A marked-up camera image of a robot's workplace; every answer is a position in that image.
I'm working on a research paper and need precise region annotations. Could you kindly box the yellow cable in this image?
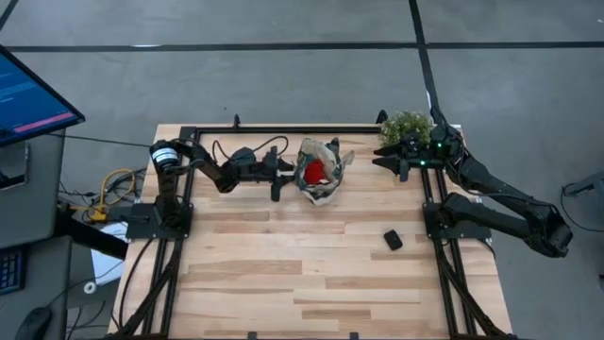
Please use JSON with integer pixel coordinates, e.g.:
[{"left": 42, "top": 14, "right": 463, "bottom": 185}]
[{"left": 87, "top": 168, "right": 138, "bottom": 224}]

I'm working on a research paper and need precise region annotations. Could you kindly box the gray desk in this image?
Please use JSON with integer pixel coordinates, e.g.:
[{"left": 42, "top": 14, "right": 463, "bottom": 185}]
[{"left": 0, "top": 129, "right": 75, "bottom": 340}]

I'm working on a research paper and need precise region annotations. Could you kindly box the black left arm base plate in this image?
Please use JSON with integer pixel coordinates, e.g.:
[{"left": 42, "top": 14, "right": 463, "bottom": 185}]
[{"left": 125, "top": 201, "right": 193, "bottom": 240}]

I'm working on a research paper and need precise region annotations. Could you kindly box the red garden glove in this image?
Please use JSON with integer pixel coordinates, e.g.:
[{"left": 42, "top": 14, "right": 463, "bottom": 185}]
[{"left": 303, "top": 159, "right": 327, "bottom": 186}]

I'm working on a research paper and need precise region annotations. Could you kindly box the black aluminium table frame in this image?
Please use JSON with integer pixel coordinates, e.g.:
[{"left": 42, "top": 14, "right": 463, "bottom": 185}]
[{"left": 110, "top": 112, "right": 520, "bottom": 340}]

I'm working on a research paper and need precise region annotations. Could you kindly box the potted green flowering plant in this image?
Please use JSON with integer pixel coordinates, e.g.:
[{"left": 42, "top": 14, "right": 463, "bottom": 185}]
[{"left": 377, "top": 110, "right": 435, "bottom": 147}]

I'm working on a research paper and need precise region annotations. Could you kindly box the thick black cable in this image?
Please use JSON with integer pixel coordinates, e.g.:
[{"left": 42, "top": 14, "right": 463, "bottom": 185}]
[{"left": 117, "top": 238, "right": 157, "bottom": 332}]

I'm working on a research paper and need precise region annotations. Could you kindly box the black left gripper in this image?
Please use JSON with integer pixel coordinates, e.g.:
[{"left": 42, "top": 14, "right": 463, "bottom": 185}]
[{"left": 257, "top": 145, "right": 297, "bottom": 203}]

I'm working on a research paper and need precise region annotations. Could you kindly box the black desk beam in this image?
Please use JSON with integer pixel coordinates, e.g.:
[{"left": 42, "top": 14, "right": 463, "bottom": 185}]
[{"left": 54, "top": 207, "right": 129, "bottom": 260}]

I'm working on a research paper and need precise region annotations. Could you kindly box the black computer mouse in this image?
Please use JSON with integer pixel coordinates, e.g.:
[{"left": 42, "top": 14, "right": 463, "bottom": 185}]
[{"left": 14, "top": 306, "right": 54, "bottom": 340}]

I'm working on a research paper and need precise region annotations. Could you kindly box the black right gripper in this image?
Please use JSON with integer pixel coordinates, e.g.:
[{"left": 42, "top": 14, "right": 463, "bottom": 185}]
[{"left": 372, "top": 134, "right": 449, "bottom": 183}]

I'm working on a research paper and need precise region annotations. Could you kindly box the white paper sheet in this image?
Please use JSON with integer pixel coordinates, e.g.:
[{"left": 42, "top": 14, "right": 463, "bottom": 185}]
[{"left": 90, "top": 221, "right": 130, "bottom": 287}]

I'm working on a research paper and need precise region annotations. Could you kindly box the computer monitor with blue screen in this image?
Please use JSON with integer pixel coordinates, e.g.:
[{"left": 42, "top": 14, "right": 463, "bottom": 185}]
[{"left": 0, "top": 44, "right": 87, "bottom": 147}]

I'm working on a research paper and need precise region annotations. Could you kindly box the black keyboard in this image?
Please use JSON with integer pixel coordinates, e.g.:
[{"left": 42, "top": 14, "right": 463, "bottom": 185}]
[{"left": 0, "top": 245, "right": 26, "bottom": 297}]

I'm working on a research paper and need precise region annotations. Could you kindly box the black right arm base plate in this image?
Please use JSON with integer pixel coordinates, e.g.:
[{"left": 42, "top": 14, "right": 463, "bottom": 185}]
[{"left": 422, "top": 200, "right": 493, "bottom": 240}]

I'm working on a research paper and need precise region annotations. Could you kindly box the silver monitor stand base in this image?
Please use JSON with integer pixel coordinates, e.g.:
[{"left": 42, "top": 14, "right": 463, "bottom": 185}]
[{"left": 0, "top": 141, "right": 29, "bottom": 191}]

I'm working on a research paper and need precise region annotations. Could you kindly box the thin black cable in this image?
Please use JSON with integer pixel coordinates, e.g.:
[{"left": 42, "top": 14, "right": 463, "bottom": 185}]
[{"left": 49, "top": 133, "right": 152, "bottom": 148}]

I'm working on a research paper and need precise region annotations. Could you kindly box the small black rounded block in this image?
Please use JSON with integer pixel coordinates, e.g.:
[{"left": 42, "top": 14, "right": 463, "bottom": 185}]
[{"left": 383, "top": 229, "right": 404, "bottom": 251}]

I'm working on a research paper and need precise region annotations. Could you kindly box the beige green canvas gardening bag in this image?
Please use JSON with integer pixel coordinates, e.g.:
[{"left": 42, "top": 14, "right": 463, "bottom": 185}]
[{"left": 294, "top": 136, "right": 356, "bottom": 207}]

